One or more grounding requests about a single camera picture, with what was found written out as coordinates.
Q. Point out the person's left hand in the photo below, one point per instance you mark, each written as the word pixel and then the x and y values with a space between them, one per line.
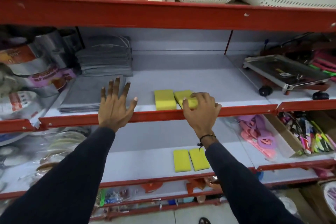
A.
pixel 112 112

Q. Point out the person's right hand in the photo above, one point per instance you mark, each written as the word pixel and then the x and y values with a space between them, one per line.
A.
pixel 202 116

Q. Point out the person's left little finger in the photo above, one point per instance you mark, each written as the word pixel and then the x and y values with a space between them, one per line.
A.
pixel 103 94

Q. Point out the person's left thumb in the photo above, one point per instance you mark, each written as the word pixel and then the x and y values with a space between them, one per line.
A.
pixel 132 107

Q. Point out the person's right thumb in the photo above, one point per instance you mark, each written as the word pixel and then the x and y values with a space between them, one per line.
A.
pixel 185 105

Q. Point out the person's left middle finger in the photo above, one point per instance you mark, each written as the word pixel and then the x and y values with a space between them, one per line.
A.
pixel 117 87

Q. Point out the yellow sponge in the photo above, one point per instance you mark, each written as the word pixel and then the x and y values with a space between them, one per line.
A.
pixel 199 159
pixel 183 95
pixel 181 160
pixel 164 99

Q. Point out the person's right forearm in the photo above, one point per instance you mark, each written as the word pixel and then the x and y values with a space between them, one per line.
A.
pixel 241 187

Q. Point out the person's left forearm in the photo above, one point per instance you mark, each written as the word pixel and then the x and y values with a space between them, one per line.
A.
pixel 63 184

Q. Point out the flat stack of grey cloths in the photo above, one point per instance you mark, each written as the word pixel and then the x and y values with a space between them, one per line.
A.
pixel 84 95

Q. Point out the tall stack of grey cloths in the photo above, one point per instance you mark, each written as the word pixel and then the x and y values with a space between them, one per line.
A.
pixel 105 58

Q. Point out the pile of silver foil packets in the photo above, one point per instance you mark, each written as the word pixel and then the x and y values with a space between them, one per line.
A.
pixel 28 74

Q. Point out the pink and purple plastic items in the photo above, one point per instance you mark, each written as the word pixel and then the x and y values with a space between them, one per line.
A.
pixel 258 134

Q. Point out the orange and copper items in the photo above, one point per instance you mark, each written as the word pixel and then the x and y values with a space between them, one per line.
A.
pixel 203 183

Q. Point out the orange plastic item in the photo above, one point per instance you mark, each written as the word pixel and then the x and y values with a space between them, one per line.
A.
pixel 151 186

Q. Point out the pile of clear wrapped items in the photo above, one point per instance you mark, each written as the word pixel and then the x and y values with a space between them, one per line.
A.
pixel 44 153

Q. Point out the red metal shelf rack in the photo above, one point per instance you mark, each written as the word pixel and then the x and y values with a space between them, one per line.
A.
pixel 157 13

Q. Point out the clear packets with green card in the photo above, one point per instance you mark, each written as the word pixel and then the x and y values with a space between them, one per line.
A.
pixel 112 196

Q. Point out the steel trolley with black wheels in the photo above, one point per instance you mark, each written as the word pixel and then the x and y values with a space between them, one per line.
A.
pixel 286 73

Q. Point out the person's sandal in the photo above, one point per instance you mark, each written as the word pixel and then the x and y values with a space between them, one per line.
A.
pixel 204 221

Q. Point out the cardboard box of colourful tools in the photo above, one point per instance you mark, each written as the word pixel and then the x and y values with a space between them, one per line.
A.
pixel 307 132

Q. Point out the pile of pink green items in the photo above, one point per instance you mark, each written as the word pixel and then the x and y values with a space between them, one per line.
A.
pixel 324 63

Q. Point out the white patterned bowl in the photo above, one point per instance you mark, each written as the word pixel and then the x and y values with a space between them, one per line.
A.
pixel 330 197

